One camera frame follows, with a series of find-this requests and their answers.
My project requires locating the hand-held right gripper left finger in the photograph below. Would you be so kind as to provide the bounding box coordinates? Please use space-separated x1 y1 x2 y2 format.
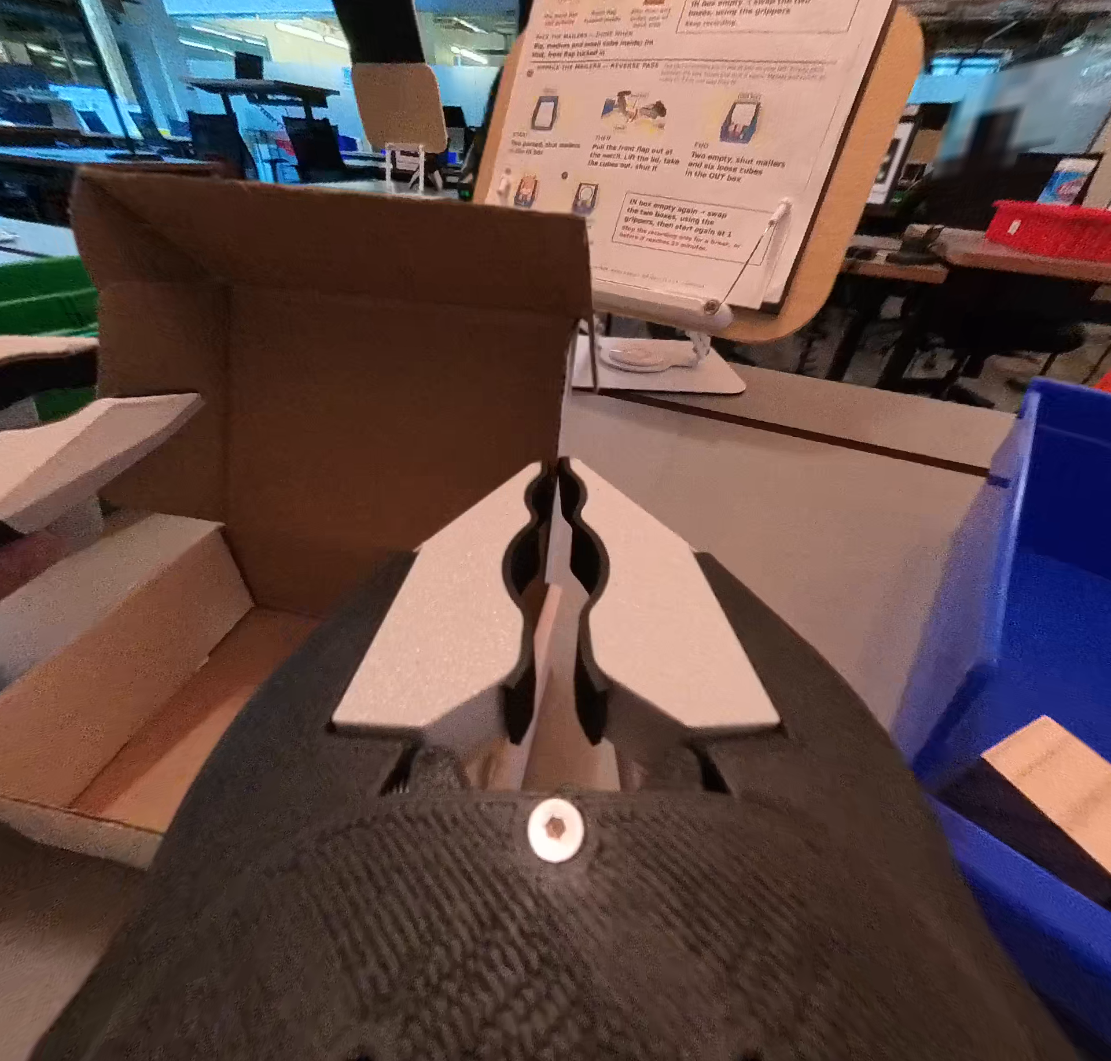
330 460 557 767

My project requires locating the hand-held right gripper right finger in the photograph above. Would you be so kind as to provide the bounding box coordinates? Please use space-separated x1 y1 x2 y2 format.
560 458 782 767

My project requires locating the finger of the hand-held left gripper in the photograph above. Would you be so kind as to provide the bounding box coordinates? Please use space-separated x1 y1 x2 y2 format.
0 334 101 411
0 393 205 541

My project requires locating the green plastic bin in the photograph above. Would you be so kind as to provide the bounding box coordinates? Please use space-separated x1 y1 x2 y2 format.
0 258 99 424

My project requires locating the white cardboard mailer box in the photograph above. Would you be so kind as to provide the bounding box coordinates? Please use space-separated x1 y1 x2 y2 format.
0 165 621 871

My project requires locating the blue plastic bin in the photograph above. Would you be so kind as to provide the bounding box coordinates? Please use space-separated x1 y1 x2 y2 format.
894 375 1111 1027

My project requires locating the black standing desk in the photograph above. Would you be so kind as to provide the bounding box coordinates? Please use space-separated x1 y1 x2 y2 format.
186 79 341 181

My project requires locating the black office chair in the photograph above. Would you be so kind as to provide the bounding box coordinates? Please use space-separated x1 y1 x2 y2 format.
282 115 348 184

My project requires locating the wooden cube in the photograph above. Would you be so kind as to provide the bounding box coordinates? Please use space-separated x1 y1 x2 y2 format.
979 714 1111 878

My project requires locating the wooden document stand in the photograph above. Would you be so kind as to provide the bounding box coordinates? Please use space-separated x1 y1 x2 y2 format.
351 63 450 193

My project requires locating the black panel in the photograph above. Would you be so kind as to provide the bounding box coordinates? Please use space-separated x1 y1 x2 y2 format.
318 0 426 66

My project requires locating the wooden table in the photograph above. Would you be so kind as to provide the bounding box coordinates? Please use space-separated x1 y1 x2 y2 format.
846 226 1111 385

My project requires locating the instruction sheet on stand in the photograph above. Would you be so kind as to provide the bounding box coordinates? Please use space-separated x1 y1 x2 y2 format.
471 0 925 398

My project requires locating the printed instruction sheet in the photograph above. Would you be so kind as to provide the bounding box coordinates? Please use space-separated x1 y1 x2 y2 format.
486 0 917 311

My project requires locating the red plastic bin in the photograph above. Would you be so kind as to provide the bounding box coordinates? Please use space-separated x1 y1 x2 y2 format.
985 200 1111 264

